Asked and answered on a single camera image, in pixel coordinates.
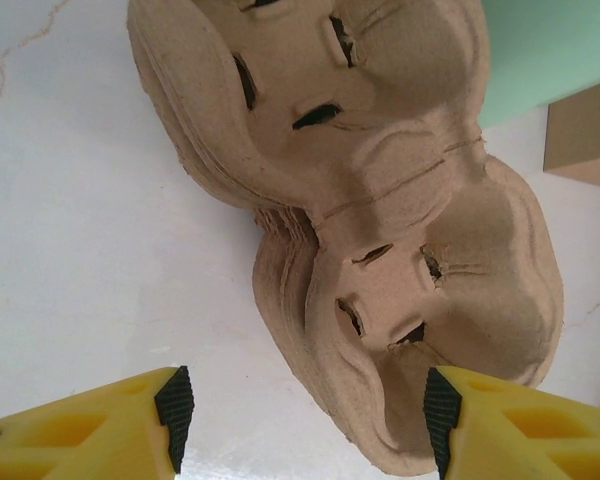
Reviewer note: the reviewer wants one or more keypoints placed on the stack of pulp cup carriers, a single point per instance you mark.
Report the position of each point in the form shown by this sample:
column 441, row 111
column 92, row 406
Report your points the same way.
column 275, row 280

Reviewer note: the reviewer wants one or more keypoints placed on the brown pulp cup carrier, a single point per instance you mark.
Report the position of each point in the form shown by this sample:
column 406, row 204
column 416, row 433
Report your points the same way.
column 380, row 200

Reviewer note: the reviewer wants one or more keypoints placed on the brown cardboard napkin tray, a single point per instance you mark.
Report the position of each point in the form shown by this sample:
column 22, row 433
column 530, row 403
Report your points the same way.
column 590, row 140

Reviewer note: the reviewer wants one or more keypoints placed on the mint green straw holder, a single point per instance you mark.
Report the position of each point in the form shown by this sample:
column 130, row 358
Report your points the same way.
column 540, row 50

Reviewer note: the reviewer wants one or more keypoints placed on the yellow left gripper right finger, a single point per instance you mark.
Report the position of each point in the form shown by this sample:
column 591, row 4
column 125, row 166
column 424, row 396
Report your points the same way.
column 520, row 440

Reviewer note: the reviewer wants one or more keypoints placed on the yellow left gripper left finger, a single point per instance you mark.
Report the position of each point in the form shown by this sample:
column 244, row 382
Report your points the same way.
column 80, row 430

